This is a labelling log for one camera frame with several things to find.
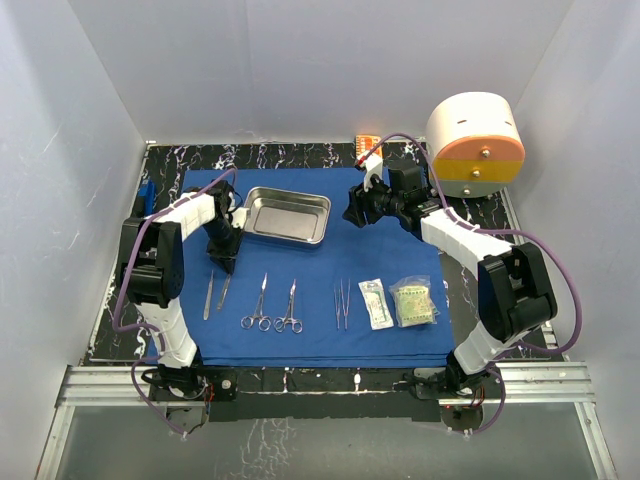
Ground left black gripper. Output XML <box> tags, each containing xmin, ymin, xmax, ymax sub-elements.
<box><xmin>203</xmin><ymin>220</ymin><xmax>245</xmax><ymax>275</ymax></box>

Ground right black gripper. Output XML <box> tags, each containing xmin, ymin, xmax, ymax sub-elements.
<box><xmin>343</xmin><ymin>173</ymin><xmax>404</xmax><ymax>227</ymax></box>

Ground steel scalpel handle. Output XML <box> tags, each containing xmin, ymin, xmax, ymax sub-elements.
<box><xmin>216</xmin><ymin>274</ymin><xmax>232</xmax><ymax>312</ymax></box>
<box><xmin>203</xmin><ymin>270</ymin><xmax>215</xmax><ymax>321</ymax></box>

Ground metal instrument tray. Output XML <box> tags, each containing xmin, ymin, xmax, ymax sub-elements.
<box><xmin>244</xmin><ymin>187</ymin><xmax>331</xmax><ymax>248</ymax></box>

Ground steel ring-handle scissors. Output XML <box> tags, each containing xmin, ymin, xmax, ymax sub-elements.
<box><xmin>273</xmin><ymin>280</ymin><xmax>303</xmax><ymax>334</ymax></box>

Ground blue surgical drape cloth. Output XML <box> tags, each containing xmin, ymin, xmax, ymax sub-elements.
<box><xmin>180</xmin><ymin>168</ymin><xmax>454</xmax><ymax>368</ymax></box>

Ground steel forceps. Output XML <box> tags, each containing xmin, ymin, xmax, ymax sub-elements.
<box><xmin>340</xmin><ymin>280</ymin><xmax>351</xmax><ymax>330</ymax></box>

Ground white packet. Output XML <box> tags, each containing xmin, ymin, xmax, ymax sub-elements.
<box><xmin>358</xmin><ymin>279</ymin><xmax>393</xmax><ymax>331</ymax></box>

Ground green suture packet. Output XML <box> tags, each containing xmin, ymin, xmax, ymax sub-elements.
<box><xmin>389</xmin><ymin>275</ymin><xmax>439</xmax><ymax>328</ymax></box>

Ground pink cylindrical tissue phantom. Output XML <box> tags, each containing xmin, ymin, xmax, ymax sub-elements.
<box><xmin>425</xmin><ymin>92</ymin><xmax>525</xmax><ymax>198</ymax></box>

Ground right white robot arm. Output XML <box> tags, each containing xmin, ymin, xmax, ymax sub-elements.
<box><xmin>343</xmin><ymin>165</ymin><xmax>558</xmax><ymax>397</ymax></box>

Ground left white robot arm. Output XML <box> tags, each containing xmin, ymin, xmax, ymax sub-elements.
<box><xmin>116</xmin><ymin>180</ymin><xmax>243</xmax><ymax>399</ymax></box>

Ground small orange circuit board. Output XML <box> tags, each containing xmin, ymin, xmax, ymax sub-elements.
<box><xmin>355</xmin><ymin>134</ymin><xmax>381</xmax><ymax>157</ymax></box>

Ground small blue plastic clip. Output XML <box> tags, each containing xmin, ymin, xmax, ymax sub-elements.
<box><xmin>132</xmin><ymin>179</ymin><xmax>156</xmax><ymax>217</ymax></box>

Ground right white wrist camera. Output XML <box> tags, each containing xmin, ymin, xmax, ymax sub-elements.
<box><xmin>355</xmin><ymin>152</ymin><xmax>383</xmax><ymax>192</ymax></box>

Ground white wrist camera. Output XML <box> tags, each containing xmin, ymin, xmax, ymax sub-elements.
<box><xmin>231</xmin><ymin>207</ymin><xmax>249</xmax><ymax>230</ymax></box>
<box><xmin>355</xmin><ymin>152</ymin><xmax>383</xmax><ymax>192</ymax></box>

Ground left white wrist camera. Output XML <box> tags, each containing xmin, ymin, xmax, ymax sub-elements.
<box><xmin>231</xmin><ymin>207</ymin><xmax>249</xmax><ymax>230</ymax></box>

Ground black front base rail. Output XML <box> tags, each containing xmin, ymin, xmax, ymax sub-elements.
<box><xmin>199</xmin><ymin>364</ymin><xmax>507</xmax><ymax>424</ymax></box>

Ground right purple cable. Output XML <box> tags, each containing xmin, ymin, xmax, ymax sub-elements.
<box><xmin>359</xmin><ymin>132</ymin><xmax>584</xmax><ymax>436</ymax></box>

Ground aluminium frame extrusion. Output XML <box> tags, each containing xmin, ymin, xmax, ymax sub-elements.
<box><xmin>37</xmin><ymin>361</ymin><xmax>618</xmax><ymax>479</ymax></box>

